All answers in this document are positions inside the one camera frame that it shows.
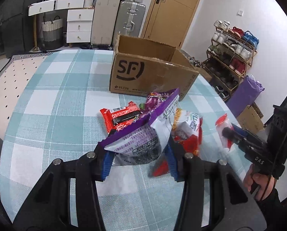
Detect beige suitcase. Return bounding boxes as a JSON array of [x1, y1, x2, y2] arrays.
[[91, 0, 121, 49]]

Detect woven laundry basket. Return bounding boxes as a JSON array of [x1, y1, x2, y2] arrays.
[[41, 16, 64, 50]]

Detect small red white sachet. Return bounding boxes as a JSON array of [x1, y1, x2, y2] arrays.
[[215, 114, 234, 150]]

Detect cat print cardboard box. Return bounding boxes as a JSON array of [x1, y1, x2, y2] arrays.
[[236, 102, 265, 133]]

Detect person's right hand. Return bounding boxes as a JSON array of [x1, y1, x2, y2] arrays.
[[243, 166, 276, 201]]

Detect black refrigerator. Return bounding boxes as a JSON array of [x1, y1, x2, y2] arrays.
[[0, 0, 46, 53]]

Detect bamboo shoe rack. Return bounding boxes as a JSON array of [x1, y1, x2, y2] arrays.
[[201, 25, 258, 103]]

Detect heap of worn shoes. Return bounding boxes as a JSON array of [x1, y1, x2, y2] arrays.
[[187, 55, 208, 70]]

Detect wooden shoe rack with shoes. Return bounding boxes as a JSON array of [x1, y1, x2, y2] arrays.
[[202, 20, 259, 99]]

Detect brown cardboard box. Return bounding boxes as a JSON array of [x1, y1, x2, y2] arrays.
[[109, 32, 200, 101]]

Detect dotted beige rug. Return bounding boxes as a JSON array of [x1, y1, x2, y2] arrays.
[[0, 53, 50, 135]]

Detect wooden door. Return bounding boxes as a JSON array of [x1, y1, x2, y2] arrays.
[[140, 0, 208, 49]]

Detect silver suitcase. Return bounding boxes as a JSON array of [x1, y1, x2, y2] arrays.
[[113, 0, 146, 47]]

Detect white drawer desk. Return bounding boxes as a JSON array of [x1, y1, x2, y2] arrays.
[[28, 0, 96, 49]]

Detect red black-striped snack bag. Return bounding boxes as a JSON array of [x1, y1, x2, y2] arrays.
[[100, 101, 141, 133]]

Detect person's right forearm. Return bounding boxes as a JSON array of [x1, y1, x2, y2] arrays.
[[260, 188, 287, 231]]

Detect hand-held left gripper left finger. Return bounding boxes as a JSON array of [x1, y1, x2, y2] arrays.
[[12, 129, 117, 231]]

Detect white orange snack bag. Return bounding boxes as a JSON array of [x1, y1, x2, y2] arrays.
[[149, 108, 204, 177]]

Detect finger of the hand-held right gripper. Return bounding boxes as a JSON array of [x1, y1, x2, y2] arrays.
[[230, 123, 267, 150], [222, 127, 253, 155]]

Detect purple snack bag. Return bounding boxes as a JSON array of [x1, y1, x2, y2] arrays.
[[99, 88, 180, 166]]

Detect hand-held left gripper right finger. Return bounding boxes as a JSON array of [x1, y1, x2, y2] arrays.
[[164, 135, 262, 231]]

